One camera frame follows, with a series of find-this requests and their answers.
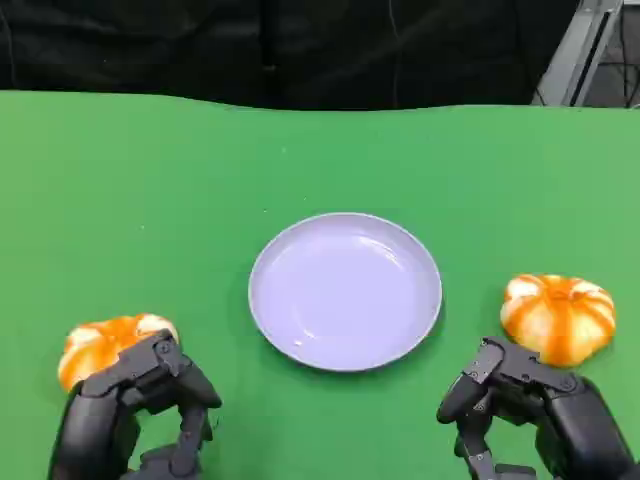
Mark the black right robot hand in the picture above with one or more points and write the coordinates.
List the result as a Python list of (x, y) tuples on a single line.
[(575, 425)]

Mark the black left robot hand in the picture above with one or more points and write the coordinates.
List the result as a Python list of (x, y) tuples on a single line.
[(100, 415)]

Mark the orange white toy bread roll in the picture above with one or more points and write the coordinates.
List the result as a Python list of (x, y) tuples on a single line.
[(560, 320), (95, 345)]

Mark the green table cloth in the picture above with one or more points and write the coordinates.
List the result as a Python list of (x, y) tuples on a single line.
[(150, 200)]

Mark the lilac plate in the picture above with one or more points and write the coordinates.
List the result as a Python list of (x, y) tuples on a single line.
[(345, 295)]

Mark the black backdrop curtain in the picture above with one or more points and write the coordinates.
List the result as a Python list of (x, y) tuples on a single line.
[(250, 50)]

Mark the grey metal frame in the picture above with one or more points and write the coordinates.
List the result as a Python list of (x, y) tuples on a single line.
[(575, 55)]

